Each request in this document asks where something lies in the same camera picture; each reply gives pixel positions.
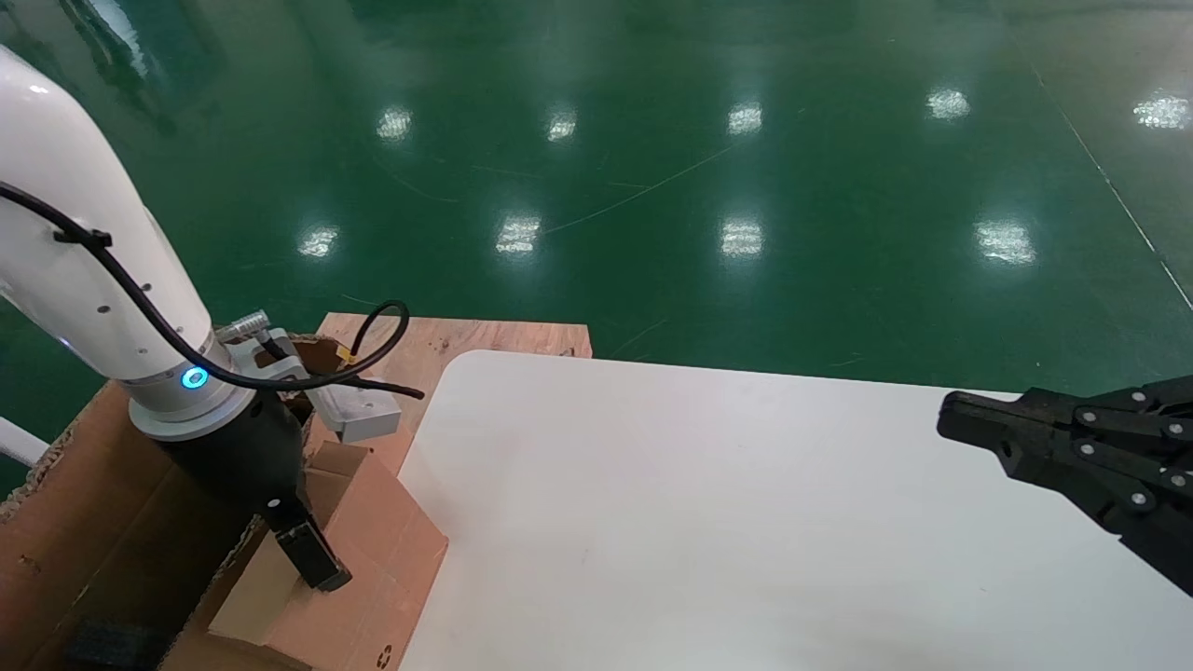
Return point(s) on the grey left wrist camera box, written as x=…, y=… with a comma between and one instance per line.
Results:
x=359, y=415

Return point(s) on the silver camera mount bracket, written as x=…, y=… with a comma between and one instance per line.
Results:
x=240, y=354

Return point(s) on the small cardboard box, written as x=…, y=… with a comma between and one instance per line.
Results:
x=373, y=578

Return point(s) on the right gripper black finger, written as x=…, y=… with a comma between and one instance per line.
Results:
x=1118, y=485
x=1053, y=410

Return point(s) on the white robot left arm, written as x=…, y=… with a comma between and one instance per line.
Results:
x=56, y=140

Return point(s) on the dark foam pad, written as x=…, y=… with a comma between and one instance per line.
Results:
x=112, y=643

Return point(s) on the plywood board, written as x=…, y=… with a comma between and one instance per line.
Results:
x=485, y=335

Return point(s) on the large open cardboard box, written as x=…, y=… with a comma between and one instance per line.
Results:
x=75, y=522

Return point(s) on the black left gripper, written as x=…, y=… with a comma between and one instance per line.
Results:
x=242, y=457

